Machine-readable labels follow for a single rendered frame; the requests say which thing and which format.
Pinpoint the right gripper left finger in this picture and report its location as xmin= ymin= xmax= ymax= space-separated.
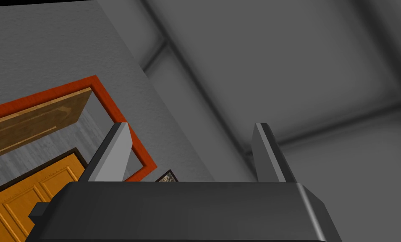
xmin=79 ymin=122 xmax=134 ymax=183

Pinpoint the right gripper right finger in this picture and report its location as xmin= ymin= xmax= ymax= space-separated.
xmin=251 ymin=122 xmax=297 ymax=184

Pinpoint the small framed picture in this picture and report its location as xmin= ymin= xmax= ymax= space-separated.
xmin=155 ymin=170 xmax=179 ymax=183

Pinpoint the brown wooden door leaf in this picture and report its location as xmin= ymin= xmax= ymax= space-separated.
xmin=0 ymin=87 xmax=93 ymax=162

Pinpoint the orange panelled door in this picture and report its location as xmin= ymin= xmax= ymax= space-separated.
xmin=0 ymin=153 xmax=86 ymax=242

